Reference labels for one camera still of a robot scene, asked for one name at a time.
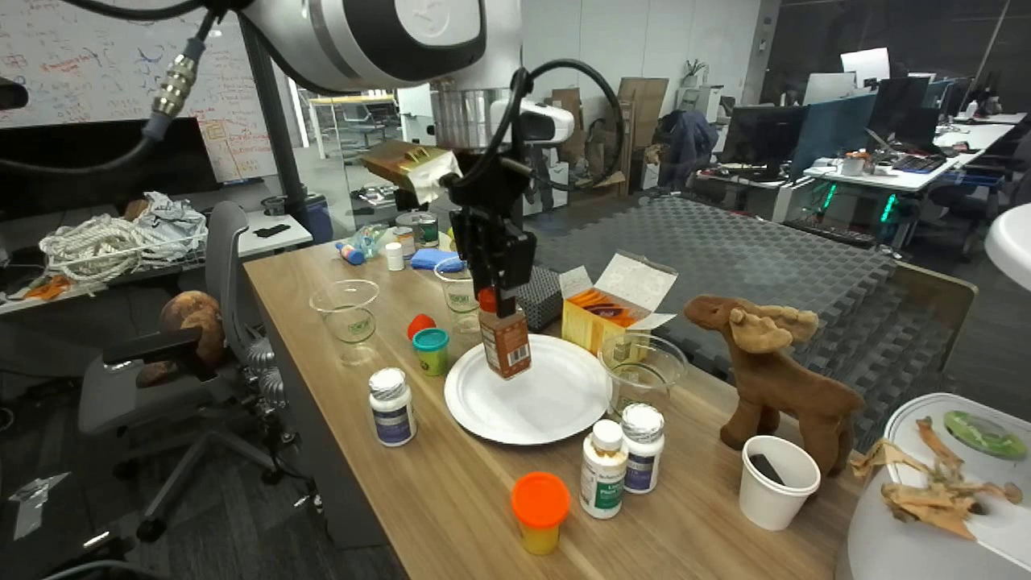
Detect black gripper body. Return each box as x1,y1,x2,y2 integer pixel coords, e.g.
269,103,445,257
445,147,542,290

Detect brown moose plush toy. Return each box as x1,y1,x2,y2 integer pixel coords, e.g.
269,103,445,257
683,294,866,481

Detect white paper scrap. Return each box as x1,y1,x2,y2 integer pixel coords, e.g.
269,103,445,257
6,471,74,545

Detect white office desk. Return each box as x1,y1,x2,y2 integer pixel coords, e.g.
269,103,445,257
802,113,1020,204

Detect dark foam floor mat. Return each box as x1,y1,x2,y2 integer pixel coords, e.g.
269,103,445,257
521,190,983,438

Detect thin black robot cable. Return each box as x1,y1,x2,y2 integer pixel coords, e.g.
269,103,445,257
486,57,628,207

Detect grey patterned box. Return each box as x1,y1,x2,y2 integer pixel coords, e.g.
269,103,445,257
513,261,589,331

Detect white round table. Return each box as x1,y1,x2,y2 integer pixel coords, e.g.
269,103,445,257
979,204,1031,295

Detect white paper cup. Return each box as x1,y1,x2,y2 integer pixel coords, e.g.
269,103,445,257
739,432,826,536

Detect white paper plate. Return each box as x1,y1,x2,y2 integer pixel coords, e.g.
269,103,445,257
441,331,617,448

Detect black computer monitor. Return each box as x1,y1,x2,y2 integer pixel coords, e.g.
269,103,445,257
721,103,805,177

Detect brown round plush toy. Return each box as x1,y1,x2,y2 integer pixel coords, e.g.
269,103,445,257
132,286,231,389

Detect blue cloth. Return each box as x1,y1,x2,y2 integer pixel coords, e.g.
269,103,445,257
405,244,468,277

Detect black vertical pole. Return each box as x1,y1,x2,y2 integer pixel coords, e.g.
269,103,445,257
237,14,316,221

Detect lit computer monitor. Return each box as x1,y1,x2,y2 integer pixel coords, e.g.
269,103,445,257
839,45,897,89

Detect brown cardboard box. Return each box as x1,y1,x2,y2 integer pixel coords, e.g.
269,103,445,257
617,73,672,156
542,85,589,166

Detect white plastic bin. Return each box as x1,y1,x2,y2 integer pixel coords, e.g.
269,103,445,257
835,389,1031,580

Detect orange-capped brown spice bottle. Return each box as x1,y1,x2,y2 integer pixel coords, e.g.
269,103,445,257
477,286,534,379

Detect grey crumpled cloth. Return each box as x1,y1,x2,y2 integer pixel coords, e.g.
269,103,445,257
126,190,212,263

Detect white pill bottle green label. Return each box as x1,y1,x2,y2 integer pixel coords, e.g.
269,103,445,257
578,416,631,521

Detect white pill bottle blue label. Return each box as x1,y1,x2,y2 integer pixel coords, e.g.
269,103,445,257
369,363,419,450
620,398,672,498

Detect green flat round object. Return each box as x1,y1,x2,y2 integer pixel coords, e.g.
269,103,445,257
940,408,1031,463

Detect small black object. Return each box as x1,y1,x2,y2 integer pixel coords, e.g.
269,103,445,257
749,450,790,485

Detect tan wood scraps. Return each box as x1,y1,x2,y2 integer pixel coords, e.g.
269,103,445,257
850,416,1025,545

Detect clear plastic cup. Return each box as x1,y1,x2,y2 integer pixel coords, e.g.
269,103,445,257
431,253,486,331
308,277,385,368
601,329,689,416

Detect white rope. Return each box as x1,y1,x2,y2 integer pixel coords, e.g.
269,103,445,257
36,210,155,294

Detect green tin can grey lid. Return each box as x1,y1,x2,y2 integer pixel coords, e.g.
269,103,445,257
408,213,445,250

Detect black cable metal connector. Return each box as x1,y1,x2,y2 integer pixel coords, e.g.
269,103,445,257
0,0,237,185

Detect yellow open tea box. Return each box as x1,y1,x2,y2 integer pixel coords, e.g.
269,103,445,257
559,250,683,363

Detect grey office chair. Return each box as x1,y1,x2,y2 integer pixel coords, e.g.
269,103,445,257
74,204,324,545

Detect white side tabletop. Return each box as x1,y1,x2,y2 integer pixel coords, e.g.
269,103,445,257
237,210,316,263

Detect tan wrist-mounted block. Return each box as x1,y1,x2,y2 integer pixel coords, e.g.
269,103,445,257
362,142,468,210

